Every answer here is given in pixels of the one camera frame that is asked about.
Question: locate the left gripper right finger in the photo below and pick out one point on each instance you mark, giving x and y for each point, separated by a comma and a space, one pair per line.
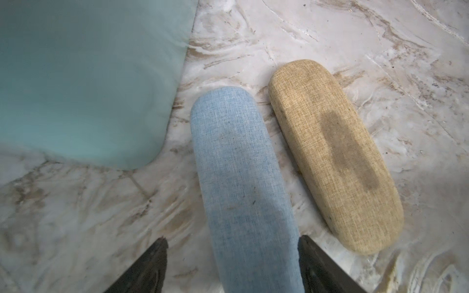
320, 274

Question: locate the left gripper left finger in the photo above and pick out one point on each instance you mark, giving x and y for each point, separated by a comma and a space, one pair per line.
147, 274

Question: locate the light blue felt case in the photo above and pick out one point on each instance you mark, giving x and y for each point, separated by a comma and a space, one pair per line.
252, 226

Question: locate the tan case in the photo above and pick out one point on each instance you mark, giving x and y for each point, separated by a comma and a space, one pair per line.
340, 163

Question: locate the teal plastic storage box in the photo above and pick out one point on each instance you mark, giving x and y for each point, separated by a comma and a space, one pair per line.
91, 81

